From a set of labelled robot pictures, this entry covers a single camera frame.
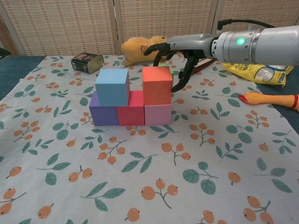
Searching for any light pink cube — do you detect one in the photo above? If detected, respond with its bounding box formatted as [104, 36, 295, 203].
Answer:
[143, 102, 173, 126]

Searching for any black luncheon meat can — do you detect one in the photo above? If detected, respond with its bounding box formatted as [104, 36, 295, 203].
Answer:
[71, 52, 105, 74]

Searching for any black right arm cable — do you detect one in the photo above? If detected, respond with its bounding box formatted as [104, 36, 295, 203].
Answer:
[216, 18, 278, 32]

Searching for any light blue cube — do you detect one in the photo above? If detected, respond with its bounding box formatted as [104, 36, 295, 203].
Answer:
[95, 69, 131, 107]

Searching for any green cube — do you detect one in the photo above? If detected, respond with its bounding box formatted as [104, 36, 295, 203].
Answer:
[160, 65, 175, 79]

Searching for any yellow plush animal toy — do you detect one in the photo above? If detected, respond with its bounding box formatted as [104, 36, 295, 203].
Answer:
[121, 35, 171, 68]

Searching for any yellow rubber chicken toy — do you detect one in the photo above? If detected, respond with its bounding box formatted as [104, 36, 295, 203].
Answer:
[238, 91, 299, 110]

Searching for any bamboo folding screen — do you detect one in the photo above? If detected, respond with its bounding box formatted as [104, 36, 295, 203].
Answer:
[0, 0, 299, 57]

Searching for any dark red folded fan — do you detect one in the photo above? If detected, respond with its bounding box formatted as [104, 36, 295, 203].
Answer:
[181, 57, 218, 77]

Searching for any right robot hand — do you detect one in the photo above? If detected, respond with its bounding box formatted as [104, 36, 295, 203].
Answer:
[143, 34, 217, 93]

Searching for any magenta red cube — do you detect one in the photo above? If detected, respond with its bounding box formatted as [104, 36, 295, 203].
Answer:
[116, 90, 145, 126]

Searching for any purple cube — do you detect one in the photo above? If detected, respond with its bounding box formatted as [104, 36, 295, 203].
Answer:
[89, 91, 120, 126]

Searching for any yellow marshmallow bag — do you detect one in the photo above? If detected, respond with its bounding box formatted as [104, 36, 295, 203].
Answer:
[223, 62, 295, 89]

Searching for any floral print tablecloth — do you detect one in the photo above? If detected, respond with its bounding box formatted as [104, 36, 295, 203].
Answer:
[0, 53, 299, 224]

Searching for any orange cube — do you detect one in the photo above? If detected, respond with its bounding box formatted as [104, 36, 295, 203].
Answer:
[142, 66, 173, 105]

